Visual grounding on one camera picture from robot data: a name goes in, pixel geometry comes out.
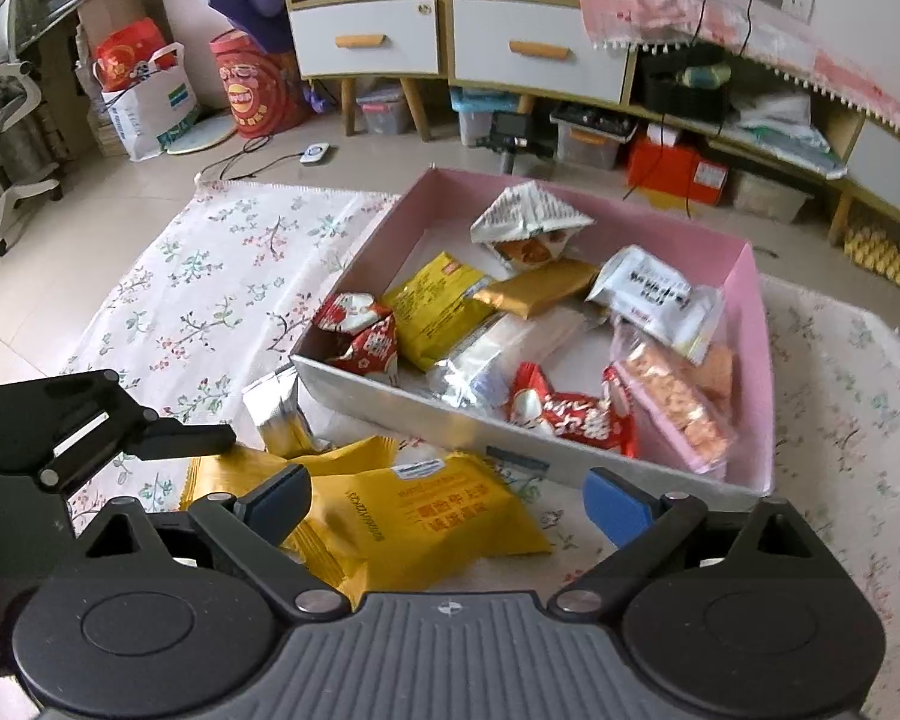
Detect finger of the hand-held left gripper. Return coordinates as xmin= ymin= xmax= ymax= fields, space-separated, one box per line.
xmin=0 ymin=370 xmax=238 ymax=496

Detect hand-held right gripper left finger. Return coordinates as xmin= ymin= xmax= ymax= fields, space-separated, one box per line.
xmin=75 ymin=463 xmax=353 ymax=620

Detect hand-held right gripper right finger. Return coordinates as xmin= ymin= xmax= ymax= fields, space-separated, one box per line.
xmin=547 ymin=467 xmax=833 ymax=616

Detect large yellow snack packet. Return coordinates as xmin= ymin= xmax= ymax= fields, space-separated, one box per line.
xmin=292 ymin=454 xmax=554 ymax=610
xmin=180 ymin=435 xmax=400 ymax=512

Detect silver yellow snack packet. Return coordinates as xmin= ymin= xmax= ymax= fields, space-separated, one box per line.
xmin=241 ymin=364 xmax=317 ymax=460

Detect red snack packet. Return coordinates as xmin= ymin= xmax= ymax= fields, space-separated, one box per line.
xmin=311 ymin=291 xmax=404 ymax=389
xmin=508 ymin=362 xmax=640 ymax=460

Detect pink cracker packet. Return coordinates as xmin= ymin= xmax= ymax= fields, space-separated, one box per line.
xmin=611 ymin=322 xmax=737 ymax=482

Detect clear snack packet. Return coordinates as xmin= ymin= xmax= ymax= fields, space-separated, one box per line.
xmin=426 ymin=311 xmax=608 ymax=411

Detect gold snack packet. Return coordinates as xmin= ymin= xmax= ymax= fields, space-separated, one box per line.
xmin=474 ymin=259 xmax=602 ymax=317

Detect white zigzag-edged snack packet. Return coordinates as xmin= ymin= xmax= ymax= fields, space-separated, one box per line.
xmin=470 ymin=181 xmax=596 ymax=247

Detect pink cardboard box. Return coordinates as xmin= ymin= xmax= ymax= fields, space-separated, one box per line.
xmin=290 ymin=167 xmax=779 ymax=500

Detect flat yellow snack packet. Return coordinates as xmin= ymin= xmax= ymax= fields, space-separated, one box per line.
xmin=382 ymin=253 xmax=497 ymax=374

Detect orange white snack packet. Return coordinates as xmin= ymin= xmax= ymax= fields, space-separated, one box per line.
xmin=491 ymin=231 xmax=572 ymax=272

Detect round white board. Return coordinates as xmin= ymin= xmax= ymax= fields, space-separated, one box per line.
xmin=166 ymin=116 xmax=239 ymax=157

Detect white shopping bag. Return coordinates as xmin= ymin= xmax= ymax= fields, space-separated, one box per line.
xmin=101 ymin=45 xmax=201 ymax=163

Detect red flat box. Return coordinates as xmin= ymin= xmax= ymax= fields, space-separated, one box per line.
xmin=626 ymin=124 xmax=730 ymax=209

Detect long clear storage bin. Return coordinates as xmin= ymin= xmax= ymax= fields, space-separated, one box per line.
xmin=727 ymin=169 xmax=812 ymax=224

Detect white office chair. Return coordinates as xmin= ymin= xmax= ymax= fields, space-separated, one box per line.
xmin=0 ymin=45 xmax=66 ymax=261

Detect round red bag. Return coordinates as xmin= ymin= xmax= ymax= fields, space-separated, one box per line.
xmin=210 ymin=30 xmax=314 ymax=140

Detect yellow egg tray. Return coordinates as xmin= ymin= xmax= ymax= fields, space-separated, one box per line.
xmin=844 ymin=221 xmax=900 ymax=291

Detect clear bin dark contents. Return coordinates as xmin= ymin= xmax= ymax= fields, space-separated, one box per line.
xmin=551 ymin=101 xmax=640 ymax=171

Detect small clear storage bin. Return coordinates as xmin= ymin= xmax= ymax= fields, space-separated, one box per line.
xmin=356 ymin=82 xmax=415 ymax=139

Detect black device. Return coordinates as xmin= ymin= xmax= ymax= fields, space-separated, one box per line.
xmin=487 ymin=111 xmax=557 ymax=160

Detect red plastic bag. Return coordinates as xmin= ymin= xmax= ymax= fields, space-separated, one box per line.
xmin=94 ymin=19 xmax=172 ymax=91

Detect wooden tv cabinet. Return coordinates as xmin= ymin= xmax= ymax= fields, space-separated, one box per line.
xmin=442 ymin=0 xmax=900 ymax=242

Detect folded teal cloths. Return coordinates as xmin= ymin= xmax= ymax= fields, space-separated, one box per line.
xmin=735 ymin=90 xmax=850 ymax=182

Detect blue lidded storage bin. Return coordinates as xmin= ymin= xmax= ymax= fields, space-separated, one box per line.
xmin=450 ymin=86 xmax=524 ymax=149

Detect black storage box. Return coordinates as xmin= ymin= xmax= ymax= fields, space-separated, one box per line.
xmin=637 ymin=45 xmax=734 ymax=126

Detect pink fringed cloth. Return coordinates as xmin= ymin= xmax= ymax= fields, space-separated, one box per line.
xmin=577 ymin=0 xmax=900 ymax=137

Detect black floor cable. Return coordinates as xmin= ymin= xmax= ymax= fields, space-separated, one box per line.
xmin=195 ymin=136 xmax=302 ymax=182

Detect white drawer wooden handle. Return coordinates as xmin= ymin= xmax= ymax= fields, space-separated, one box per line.
xmin=844 ymin=120 xmax=900 ymax=235
xmin=450 ymin=0 xmax=636 ymax=104
xmin=289 ymin=0 xmax=443 ymax=80

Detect black power cable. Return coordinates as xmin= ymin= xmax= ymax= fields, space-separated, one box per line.
xmin=622 ymin=0 xmax=713 ymax=200
xmin=682 ymin=0 xmax=755 ymax=222

